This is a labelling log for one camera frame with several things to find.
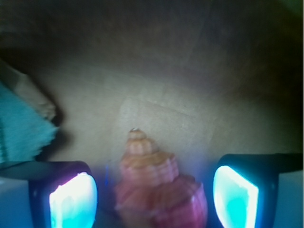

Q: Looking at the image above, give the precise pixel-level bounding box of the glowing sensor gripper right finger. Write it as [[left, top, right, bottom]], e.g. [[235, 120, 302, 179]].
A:
[[213, 153, 304, 228]]

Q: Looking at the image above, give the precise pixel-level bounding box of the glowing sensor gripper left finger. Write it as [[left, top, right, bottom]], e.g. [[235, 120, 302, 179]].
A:
[[0, 161, 98, 228]]

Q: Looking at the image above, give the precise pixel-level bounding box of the orange spiral conch shell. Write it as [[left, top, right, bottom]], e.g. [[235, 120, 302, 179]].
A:
[[114, 128, 208, 228]]

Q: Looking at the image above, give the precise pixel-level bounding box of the teal patterned cloth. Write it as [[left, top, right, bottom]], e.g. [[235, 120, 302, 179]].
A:
[[0, 84, 57, 163]]

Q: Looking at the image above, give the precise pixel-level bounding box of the crumpled brown paper bag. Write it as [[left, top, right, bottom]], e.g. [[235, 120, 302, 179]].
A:
[[0, 0, 304, 228]]

